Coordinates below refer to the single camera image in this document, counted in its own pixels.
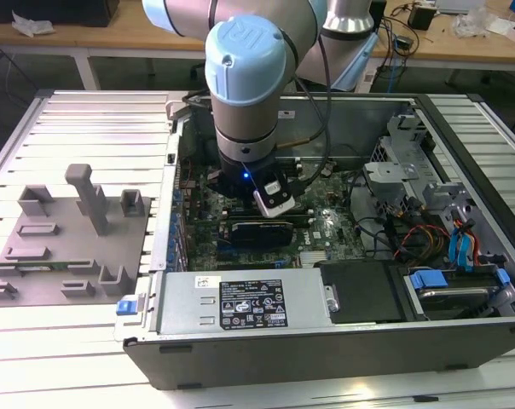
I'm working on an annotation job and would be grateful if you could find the black graphics card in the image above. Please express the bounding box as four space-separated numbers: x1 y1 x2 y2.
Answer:
227 219 295 248

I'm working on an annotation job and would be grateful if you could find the RAM slots bank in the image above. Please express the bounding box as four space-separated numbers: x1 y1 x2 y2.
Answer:
222 206 314 222

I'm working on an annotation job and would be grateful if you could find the green motherboard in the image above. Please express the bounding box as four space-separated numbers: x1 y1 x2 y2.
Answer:
178 159 369 272

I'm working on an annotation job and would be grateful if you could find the small silver heat sink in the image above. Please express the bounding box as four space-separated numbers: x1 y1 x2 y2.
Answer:
299 251 331 269

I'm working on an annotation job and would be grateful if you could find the silver power supply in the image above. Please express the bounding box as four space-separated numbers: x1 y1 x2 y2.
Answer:
157 270 333 336

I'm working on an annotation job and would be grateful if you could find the grey metal drive cage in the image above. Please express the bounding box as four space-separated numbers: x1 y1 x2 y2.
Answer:
362 112 467 222

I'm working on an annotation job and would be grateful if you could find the black drive bay cover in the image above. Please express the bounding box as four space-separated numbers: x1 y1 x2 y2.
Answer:
316 259 406 325

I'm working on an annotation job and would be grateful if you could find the grey parts rack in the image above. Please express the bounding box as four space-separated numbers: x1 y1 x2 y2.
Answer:
0 163 153 308

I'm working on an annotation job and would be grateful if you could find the black open PC case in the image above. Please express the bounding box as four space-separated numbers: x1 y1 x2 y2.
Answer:
112 91 515 391

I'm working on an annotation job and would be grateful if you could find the wooden desk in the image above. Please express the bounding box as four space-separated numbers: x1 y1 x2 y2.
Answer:
0 0 515 90

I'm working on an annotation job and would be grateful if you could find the green RAM stick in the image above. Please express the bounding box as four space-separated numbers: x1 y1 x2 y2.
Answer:
0 262 95 274

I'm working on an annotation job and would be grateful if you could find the hard disk in blue carrier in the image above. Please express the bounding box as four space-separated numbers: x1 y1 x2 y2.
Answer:
404 268 512 320

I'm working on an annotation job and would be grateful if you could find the large black equipment box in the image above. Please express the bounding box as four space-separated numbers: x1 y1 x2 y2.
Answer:
0 0 120 27

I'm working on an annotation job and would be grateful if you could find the small black box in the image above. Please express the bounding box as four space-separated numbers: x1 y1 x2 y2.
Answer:
408 6 437 31

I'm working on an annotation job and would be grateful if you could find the crumpled white paper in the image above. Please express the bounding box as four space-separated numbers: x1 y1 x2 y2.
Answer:
12 10 55 36

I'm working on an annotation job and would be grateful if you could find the clear plastic bag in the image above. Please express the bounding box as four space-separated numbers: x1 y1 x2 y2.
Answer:
451 8 493 37

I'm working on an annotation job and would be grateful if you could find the white cardboard box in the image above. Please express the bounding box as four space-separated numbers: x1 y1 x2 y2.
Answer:
487 16 515 46

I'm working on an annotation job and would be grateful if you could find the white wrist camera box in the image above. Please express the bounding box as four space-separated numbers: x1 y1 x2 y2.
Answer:
252 181 295 219

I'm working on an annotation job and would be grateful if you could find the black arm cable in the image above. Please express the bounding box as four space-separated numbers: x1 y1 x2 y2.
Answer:
293 36 333 191

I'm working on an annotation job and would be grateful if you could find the red yellow wire bundle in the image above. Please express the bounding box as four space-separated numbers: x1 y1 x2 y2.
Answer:
393 223 450 261

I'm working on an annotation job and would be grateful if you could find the blue flat data wire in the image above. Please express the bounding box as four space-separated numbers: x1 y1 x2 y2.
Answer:
448 228 478 272

